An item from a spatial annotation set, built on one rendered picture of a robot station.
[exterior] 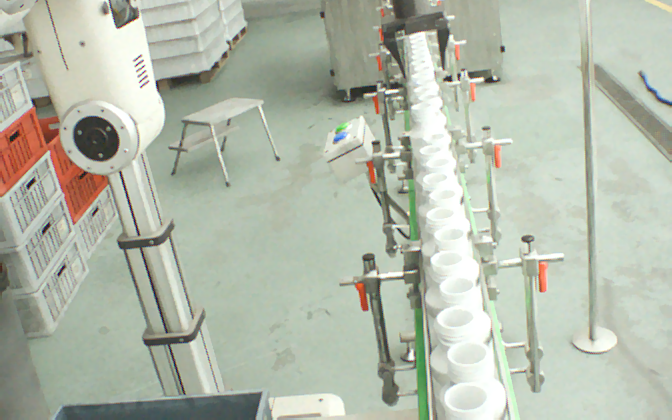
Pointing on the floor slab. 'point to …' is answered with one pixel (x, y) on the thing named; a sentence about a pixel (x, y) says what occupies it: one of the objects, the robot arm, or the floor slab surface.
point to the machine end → (466, 3)
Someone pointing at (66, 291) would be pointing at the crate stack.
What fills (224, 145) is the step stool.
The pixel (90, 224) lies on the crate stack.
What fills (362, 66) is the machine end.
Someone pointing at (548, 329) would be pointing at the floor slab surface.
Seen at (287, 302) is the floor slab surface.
